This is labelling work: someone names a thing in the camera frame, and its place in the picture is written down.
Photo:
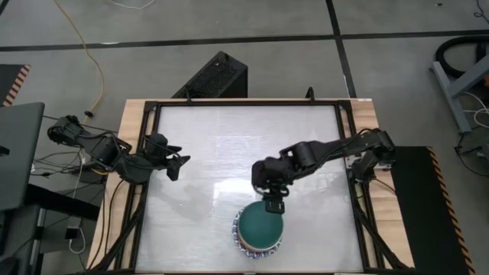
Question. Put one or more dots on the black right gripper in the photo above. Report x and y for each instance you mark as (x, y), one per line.
(273, 175)

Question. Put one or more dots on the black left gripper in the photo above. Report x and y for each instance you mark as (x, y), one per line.
(156, 139)

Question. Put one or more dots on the green plastic bowl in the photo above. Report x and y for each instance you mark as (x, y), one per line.
(260, 227)

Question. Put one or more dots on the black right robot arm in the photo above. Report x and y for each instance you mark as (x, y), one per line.
(324, 151)

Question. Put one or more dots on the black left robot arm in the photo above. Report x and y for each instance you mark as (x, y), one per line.
(103, 151)

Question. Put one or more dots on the black computer tower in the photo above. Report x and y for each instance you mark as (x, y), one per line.
(217, 76)

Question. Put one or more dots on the black support beam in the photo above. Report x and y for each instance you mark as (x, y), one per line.
(61, 202)

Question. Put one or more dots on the black power adapter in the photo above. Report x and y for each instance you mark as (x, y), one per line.
(72, 233)

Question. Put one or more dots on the large black hazard-striped mat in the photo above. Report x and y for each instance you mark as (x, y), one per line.
(420, 210)

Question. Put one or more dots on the grey flat monitor panel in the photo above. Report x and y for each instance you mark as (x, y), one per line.
(19, 153)

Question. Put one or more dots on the small black hazard-striped mat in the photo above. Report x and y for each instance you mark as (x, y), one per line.
(9, 82)

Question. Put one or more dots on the grey metal stand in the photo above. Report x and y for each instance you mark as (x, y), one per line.
(452, 95)

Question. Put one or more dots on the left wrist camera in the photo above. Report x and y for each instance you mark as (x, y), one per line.
(162, 156)

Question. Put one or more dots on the black metal table frame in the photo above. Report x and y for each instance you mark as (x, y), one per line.
(248, 102)

